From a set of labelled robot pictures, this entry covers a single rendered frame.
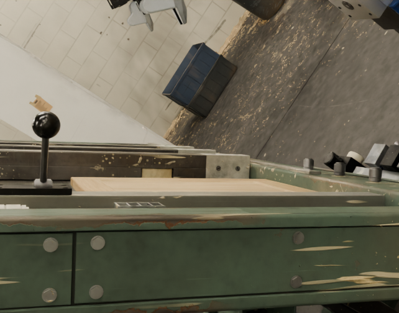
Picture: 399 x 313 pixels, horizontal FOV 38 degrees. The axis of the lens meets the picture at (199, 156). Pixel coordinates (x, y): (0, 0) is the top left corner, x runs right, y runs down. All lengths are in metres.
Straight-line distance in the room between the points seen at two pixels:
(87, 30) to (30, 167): 5.08
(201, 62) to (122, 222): 5.00
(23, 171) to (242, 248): 0.87
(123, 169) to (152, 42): 5.11
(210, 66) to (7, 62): 1.86
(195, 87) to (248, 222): 4.93
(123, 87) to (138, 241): 5.91
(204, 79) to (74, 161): 4.21
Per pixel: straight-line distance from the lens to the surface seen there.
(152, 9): 0.89
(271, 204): 0.94
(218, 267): 0.66
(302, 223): 0.68
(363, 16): 1.53
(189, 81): 5.54
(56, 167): 1.45
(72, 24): 6.46
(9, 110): 5.11
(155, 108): 6.57
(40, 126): 0.80
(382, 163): 1.36
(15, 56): 5.08
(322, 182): 1.22
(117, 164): 1.46
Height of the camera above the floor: 1.48
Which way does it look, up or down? 17 degrees down
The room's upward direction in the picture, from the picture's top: 57 degrees counter-clockwise
